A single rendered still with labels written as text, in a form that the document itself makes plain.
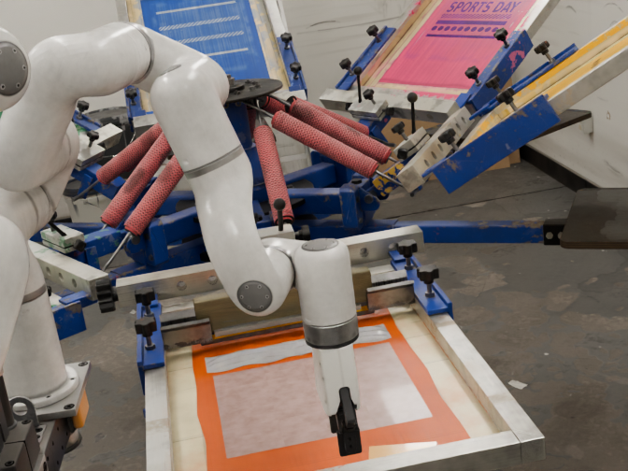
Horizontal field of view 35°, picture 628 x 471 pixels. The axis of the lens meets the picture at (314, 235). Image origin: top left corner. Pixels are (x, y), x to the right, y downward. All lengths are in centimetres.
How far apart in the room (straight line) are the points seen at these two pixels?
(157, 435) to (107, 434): 216
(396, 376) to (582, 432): 172
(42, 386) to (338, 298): 46
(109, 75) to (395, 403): 76
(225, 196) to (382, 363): 66
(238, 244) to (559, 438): 228
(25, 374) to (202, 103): 49
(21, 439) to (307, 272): 42
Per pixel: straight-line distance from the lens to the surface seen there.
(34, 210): 146
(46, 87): 131
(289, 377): 183
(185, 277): 216
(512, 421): 156
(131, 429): 380
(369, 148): 264
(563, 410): 356
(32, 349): 148
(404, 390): 174
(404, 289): 200
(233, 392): 181
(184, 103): 126
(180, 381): 189
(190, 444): 168
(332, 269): 129
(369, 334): 194
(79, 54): 126
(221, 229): 126
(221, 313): 196
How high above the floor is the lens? 178
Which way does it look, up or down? 19 degrees down
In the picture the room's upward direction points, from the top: 8 degrees counter-clockwise
